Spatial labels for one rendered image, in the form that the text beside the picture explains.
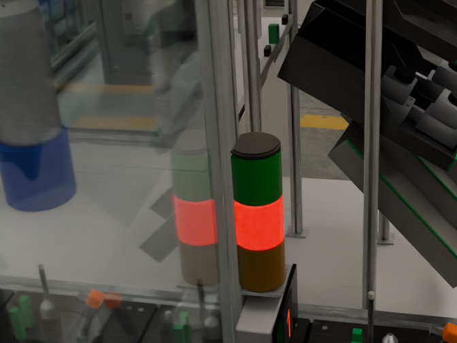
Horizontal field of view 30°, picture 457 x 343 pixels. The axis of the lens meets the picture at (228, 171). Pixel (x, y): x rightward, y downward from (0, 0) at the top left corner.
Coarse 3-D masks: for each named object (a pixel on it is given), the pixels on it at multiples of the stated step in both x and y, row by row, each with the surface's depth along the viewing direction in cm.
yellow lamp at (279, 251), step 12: (240, 252) 84; (252, 252) 83; (264, 252) 83; (276, 252) 84; (240, 264) 85; (252, 264) 84; (264, 264) 84; (276, 264) 85; (240, 276) 86; (252, 276) 85; (264, 276) 85; (276, 276) 85; (252, 288) 86; (264, 288) 85; (276, 288) 86
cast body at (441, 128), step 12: (444, 96) 123; (456, 96) 122; (420, 108) 127; (432, 108) 123; (444, 108) 122; (456, 108) 122; (420, 120) 125; (432, 120) 124; (444, 120) 123; (456, 120) 122; (432, 132) 125; (444, 132) 124; (456, 132) 123; (444, 144) 125
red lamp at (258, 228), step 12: (240, 204) 82; (276, 204) 82; (240, 216) 82; (252, 216) 81; (264, 216) 81; (276, 216) 82; (240, 228) 83; (252, 228) 82; (264, 228) 82; (276, 228) 83; (240, 240) 84; (252, 240) 83; (264, 240) 83; (276, 240) 83
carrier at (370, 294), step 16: (368, 304) 116; (320, 320) 127; (368, 320) 117; (320, 336) 124; (336, 336) 124; (352, 336) 114; (368, 336) 118; (384, 336) 123; (400, 336) 123; (416, 336) 123; (432, 336) 122
